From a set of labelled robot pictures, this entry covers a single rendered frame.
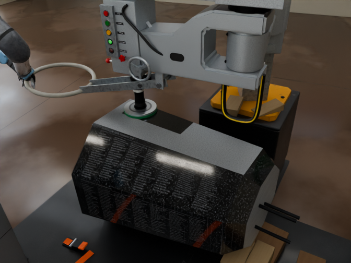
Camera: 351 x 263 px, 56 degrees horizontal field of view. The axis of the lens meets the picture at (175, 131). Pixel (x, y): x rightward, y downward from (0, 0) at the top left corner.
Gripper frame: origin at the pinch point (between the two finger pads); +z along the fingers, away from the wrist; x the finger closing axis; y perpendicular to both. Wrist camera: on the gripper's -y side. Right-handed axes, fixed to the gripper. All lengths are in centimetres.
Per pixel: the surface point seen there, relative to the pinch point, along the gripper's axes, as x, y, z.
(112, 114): 62, 36, 0
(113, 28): 67, 39, -58
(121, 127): 69, 52, -1
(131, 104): 74, 29, -3
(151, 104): 87, 31, -4
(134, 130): 77, 57, -2
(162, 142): 93, 70, -4
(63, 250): 25, 79, 85
